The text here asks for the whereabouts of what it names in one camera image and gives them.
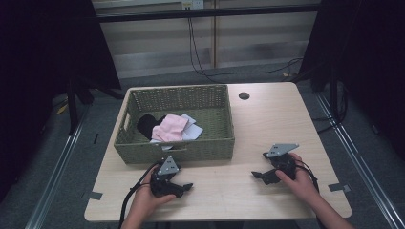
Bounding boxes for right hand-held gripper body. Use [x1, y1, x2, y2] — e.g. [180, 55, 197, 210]
[262, 143, 301, 183]

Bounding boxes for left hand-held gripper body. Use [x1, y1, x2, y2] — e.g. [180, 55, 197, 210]
[149, 155, 185, 198]

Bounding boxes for person's right hand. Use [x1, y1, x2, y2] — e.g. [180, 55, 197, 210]
[274, 153, 321, 208]

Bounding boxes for person's left hand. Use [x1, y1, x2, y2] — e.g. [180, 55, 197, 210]
[131, 173, 177, 220]

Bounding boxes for pink cloth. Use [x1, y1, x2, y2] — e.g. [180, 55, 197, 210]
[151, 114, 189, 143]

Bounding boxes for white cloth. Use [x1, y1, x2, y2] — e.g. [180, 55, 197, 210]
[149, 113, 204, 151]

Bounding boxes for black cloth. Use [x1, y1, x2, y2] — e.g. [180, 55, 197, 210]
[136, 114, 167, 141]

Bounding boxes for green woven basket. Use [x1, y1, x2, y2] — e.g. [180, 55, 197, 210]
[113, 84, 236, 165]

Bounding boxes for black metal stand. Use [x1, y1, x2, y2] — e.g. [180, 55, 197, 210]
[309, 63, 340, 123]
[65, 75, 96, 135]

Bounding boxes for dark curtain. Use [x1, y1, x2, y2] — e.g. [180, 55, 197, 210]
[0, 0, 122, 203]
[297, 0, 405, 161]

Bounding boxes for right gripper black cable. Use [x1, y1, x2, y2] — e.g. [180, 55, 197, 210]
[294, 158, 327, 229]

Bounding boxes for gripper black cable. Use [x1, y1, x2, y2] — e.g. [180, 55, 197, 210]
[294, 158, 327, 229]
[117, 161, 160, 229]

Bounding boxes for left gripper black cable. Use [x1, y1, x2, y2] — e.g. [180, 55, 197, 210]
[117, 161, 160, 229]

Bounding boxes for black floor cable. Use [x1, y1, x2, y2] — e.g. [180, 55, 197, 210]
[310, 80, 349, 134]

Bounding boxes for metal floor rail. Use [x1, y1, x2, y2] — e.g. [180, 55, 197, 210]
[314, 91, 405, 229]
[24, 103, 92, 229]

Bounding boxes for black hanging wall cable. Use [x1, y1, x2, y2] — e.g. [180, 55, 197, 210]
[186, 17, 305, 84]

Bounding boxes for black horizontal rail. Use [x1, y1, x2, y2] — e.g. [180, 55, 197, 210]
[95, 3, 322, 24]

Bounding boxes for white wall socket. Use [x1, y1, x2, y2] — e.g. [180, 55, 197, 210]
[181, 0, 205, 10]

